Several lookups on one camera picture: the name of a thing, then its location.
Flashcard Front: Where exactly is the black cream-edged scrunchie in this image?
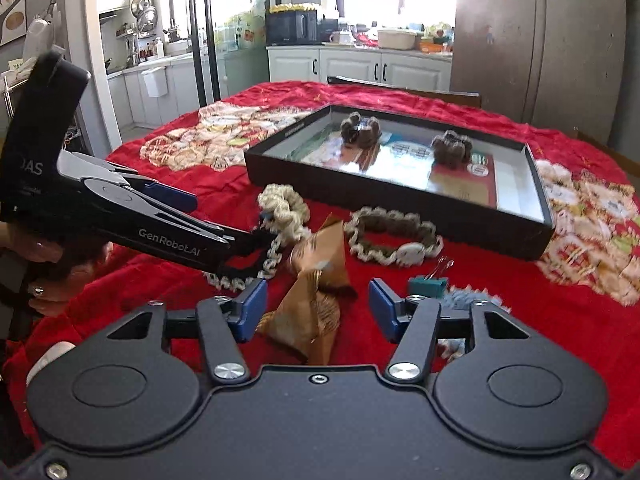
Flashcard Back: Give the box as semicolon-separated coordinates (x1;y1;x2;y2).
203;226;299;292

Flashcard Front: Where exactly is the teal binder clip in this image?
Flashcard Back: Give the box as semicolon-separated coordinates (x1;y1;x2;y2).
408;257;454;299

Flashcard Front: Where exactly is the brown paper pyramid sachet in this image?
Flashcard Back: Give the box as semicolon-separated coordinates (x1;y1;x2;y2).
257;270;341;365
288;214;350;289

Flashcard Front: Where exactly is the light blue scrunchie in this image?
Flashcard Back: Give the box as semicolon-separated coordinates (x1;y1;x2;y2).
438;285;512;363

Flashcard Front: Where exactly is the olive cream-edged scrunchie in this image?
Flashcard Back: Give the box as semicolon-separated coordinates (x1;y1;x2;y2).
344;207;444;266

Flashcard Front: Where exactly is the brown pompom hair claw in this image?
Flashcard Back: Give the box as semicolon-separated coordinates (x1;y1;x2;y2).
340;112;382;150
431;130;473;170

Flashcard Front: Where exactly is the cream ruffled scrunchie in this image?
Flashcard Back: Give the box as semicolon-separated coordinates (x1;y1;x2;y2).
257;184;311;245

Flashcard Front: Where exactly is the left hand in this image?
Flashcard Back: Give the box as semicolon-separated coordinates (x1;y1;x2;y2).
1;222;113;316

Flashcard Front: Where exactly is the red quilted bedspread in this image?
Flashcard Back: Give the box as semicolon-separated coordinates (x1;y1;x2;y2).
1;81;639;469

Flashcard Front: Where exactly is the black shallow cardboard box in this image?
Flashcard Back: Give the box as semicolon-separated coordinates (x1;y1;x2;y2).
244;105;554;260

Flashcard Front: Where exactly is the white kitchen cabinet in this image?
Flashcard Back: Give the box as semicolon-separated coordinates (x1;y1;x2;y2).
267;44;452;92

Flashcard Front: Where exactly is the black microwave oven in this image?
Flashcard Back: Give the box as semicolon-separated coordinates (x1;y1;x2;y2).
266;9;320;46

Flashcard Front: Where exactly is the dark wooden chair back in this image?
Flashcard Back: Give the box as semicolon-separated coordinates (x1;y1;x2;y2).
326;76;483;108

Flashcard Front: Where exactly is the white mug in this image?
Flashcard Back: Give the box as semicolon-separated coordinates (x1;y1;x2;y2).
329;29;354;46

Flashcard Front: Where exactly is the cream bowl on counter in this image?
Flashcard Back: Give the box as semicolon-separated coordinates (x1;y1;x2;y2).
378;28;421;51

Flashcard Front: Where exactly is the steel double-door refrigerator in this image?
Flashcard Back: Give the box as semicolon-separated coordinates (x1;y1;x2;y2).
450;0;626;142

